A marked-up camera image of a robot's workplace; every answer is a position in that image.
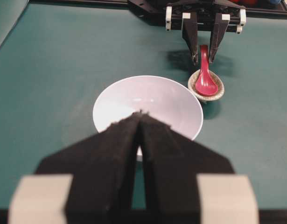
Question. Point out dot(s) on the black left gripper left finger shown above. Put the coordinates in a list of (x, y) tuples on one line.
[(103, 169)]

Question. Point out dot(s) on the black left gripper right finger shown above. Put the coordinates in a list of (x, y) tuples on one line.
[(171, 163)]

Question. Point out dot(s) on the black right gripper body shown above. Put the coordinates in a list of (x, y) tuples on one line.
[(168, 13)]

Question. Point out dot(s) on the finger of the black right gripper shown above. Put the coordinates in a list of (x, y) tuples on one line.
[(189, 34), (219, 28)]

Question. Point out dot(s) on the pink ceramic spoon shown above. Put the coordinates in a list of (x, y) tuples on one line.
[(205, 85)]

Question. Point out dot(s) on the white ceramic bowl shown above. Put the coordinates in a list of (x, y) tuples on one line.
[(161, 98)]

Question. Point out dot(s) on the small speckled ceramic cup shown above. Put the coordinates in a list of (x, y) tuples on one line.
[(220, 92)]

